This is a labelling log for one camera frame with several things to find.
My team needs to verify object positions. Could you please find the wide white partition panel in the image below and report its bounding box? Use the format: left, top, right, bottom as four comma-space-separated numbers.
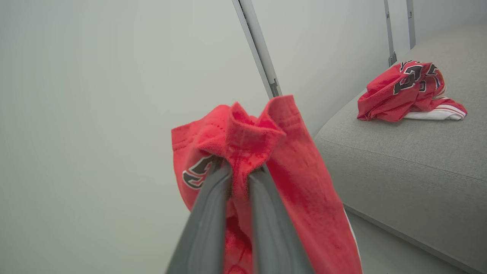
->
0, 0, 283, 274

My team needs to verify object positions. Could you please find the grey fabric sofa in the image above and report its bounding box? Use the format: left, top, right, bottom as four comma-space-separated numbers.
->
314, 21, 487, 274

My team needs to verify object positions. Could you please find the white garment with red stripes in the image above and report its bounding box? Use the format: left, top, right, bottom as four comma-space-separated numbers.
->
403, 86, 468, 121

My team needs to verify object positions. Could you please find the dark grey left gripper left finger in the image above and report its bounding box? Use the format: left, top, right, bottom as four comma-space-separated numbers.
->
165, 158, 234, 274

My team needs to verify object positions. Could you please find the red basketball jersey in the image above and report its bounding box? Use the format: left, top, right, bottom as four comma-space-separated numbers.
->
356, 60, 468, 123

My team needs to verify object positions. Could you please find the narrow white partition panel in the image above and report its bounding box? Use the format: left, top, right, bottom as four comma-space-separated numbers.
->
405, 0, 487, 50

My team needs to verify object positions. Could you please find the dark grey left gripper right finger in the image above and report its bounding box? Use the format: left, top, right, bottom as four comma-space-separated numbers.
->
247, 165, 315, 274

